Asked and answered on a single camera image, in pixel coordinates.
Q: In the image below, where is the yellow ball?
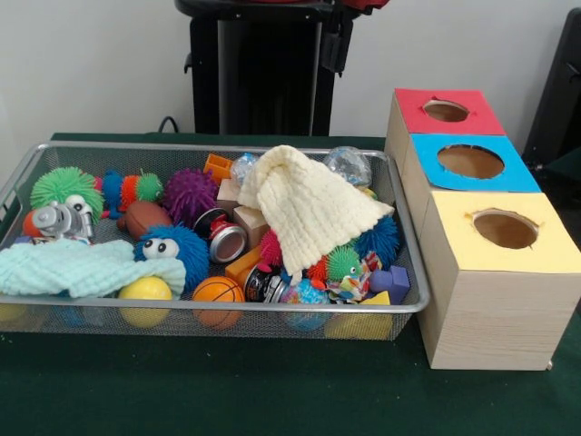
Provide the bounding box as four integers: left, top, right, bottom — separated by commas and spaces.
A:
117, 275, 173, 329

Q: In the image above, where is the purple spiky ball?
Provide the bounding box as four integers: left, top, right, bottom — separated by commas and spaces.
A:
162, 168, 220, 228

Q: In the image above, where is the cream waffle cloth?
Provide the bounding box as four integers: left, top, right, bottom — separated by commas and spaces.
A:
236, 144, 395, 276

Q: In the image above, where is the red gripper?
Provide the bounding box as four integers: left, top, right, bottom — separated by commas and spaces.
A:
320, 0, 392, 73

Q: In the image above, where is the light blue waffle cloth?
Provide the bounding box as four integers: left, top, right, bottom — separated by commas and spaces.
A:
0, 239, 187, 300

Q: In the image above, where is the green spiky ball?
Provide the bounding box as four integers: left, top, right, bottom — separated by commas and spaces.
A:
30, 166, 105, 223

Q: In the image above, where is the black upright panel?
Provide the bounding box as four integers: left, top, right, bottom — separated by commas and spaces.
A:
520, 7, 581, 158

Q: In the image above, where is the wooden box with three holes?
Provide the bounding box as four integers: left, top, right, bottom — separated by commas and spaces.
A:
385, 87, 581, 372

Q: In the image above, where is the plain blue spiky ball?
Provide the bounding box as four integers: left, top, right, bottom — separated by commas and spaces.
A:
133, 223, 212, 292

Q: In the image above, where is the orange plastic block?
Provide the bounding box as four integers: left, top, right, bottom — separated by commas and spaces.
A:
202, 153, 235, 183

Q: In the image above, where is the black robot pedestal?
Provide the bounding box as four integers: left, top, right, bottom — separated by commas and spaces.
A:
174, 0, 367, 137

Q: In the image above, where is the shallow silver mesh bin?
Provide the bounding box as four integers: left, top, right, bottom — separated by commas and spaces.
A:
0, 141, 431, 341

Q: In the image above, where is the dark green tablecloth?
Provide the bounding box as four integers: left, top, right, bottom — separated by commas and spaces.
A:
542, 152, 581, 183
0, 131, 581, 436

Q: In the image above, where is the blue spiky ball with eyes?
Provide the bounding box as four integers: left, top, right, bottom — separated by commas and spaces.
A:
354, 215, 401, 267

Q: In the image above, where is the multicoloured spiky caterpillar toy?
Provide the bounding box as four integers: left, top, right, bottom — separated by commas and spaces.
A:
94, 170, 164, 220
259, 229, 372, 292

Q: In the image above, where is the brown toy football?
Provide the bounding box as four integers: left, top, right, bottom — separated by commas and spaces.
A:
116, 201, 173, 241

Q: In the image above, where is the orange toy basketball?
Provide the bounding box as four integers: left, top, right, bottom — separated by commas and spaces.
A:
192, 276, 246, 331

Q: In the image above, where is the globe print ball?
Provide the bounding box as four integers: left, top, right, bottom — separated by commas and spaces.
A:
279, 279, 331, 331

